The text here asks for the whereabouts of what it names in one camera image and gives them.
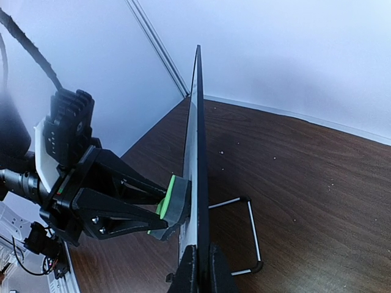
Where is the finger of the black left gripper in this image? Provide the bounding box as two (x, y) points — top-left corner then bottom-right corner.
(93, 148), (167, 201)
(71, 188), (168, 240)

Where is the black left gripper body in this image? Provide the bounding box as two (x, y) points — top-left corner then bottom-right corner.
(40, 137), (102, 247)

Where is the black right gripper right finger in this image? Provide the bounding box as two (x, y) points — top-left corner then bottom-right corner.
(209, 243), (239, 293)

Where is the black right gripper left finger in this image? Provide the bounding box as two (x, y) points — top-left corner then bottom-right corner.
(166, 245), (198, 293)

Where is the white whiteboard with writing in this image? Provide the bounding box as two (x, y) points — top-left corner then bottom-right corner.
(178, 45), (210, 292)

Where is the green whiteboard eraser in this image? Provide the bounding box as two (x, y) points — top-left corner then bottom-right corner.
(147, 175), (191, 241)

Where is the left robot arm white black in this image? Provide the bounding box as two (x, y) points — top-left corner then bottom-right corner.
(1, 90), (168, 245)

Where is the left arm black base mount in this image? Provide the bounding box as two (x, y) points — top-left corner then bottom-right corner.
(23, 222), (70, 280)

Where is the aluminium front frame rail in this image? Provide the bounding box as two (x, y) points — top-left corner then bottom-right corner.
(0, 201), (82, 293)

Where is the white wire whiteboard stand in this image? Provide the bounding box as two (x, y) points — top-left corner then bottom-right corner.
(208, 197), (264, 277)

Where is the left aluminium corner post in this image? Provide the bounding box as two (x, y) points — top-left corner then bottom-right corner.
(125, 0), (189, 98)

